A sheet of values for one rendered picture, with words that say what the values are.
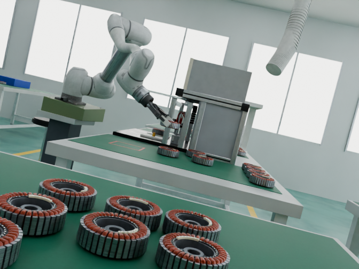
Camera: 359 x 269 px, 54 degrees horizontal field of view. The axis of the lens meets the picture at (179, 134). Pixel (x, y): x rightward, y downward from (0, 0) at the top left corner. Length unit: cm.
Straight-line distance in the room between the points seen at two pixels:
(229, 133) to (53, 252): 167
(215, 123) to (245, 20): 533
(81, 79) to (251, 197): 179
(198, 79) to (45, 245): 178
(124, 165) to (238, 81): 108
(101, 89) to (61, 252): 234
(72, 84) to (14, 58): 547
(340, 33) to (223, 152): 576
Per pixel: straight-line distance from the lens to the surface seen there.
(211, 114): 210
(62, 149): 145
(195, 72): 222
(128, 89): 202
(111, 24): 242
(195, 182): 135
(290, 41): 360
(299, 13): 375
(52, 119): 284
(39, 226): 58
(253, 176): 158
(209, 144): 211
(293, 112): 720
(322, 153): 738
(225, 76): 222
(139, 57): 192
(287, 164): 724
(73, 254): 55
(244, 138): 342
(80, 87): 279
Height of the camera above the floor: 98
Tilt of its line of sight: 4 degrees down
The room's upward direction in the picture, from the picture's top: 13 degrees clockwise
